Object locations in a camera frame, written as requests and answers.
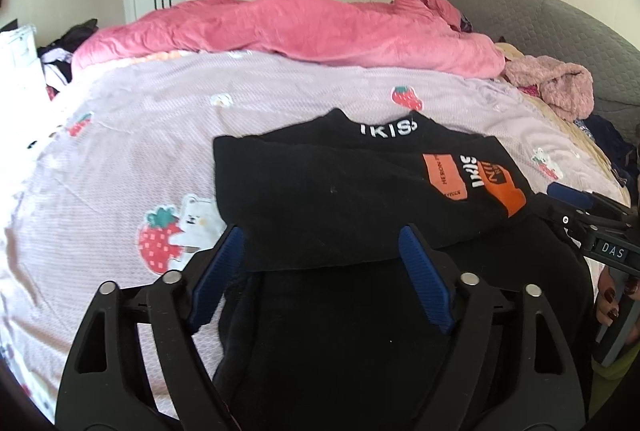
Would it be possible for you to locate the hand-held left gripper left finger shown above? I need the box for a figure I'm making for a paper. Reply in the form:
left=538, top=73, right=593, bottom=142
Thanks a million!
left=55, top=224, right=246, bottom=431

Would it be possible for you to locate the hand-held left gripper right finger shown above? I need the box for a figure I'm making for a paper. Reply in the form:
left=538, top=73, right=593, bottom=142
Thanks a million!
left=398, top=224, right=586, bottom=431

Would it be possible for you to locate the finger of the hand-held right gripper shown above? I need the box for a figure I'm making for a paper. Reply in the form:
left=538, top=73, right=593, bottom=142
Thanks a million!
left=535, top=194, right=640, bottom=240
left=547, top=181, right=601, bottom=212

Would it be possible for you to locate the black long-sleeve shirt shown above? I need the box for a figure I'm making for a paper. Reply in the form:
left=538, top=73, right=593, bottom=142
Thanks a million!
left=210, top=108, right=596, bottom=431

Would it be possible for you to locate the person's right forearm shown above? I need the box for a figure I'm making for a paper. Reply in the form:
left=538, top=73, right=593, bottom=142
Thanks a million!
left=590, top=346, right=640, bottom=431

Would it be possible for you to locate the dark clothes pile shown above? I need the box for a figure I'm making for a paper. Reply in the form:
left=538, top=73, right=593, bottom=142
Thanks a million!
left=39, top=18, right=101, bottom=100

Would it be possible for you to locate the person's right hand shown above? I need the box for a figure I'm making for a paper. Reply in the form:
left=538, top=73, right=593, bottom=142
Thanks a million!
left=597, top=269, right=640, bottom=327

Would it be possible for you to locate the navy cloth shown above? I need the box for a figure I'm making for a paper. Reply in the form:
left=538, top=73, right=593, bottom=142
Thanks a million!
left=574, top=113, right=640, bottom=188

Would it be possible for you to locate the pink fluffy garment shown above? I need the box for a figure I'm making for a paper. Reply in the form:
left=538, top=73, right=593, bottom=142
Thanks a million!
left=502, top=55, right=595, bottom=122

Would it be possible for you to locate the printed lilac bed sheet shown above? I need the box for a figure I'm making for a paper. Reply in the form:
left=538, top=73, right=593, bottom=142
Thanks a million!
left=0, top=48, right=631, bottom=423

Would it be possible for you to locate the grey quilted headboard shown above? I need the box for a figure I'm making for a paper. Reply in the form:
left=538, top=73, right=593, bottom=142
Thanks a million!
left=429, top=0, right=640, bottom=152

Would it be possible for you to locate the pink quilt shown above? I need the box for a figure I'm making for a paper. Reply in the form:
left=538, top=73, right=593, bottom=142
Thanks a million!
left=71, top=0, right=506, bottom=80

